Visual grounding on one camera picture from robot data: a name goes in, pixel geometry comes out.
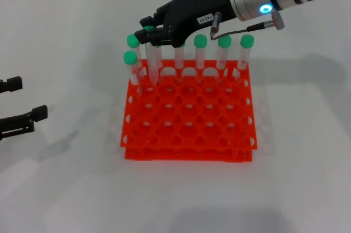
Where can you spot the clear test tube green cap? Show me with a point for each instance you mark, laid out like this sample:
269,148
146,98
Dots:
159,57
133,39
247,41
179,57
200,41
152,63
224,42
129,58

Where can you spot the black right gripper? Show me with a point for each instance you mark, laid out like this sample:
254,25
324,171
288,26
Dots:
192,13

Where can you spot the orange test tube rack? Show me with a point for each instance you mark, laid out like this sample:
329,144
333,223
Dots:
189,123

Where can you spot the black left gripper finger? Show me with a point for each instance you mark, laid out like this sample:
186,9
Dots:
27,120
12,83

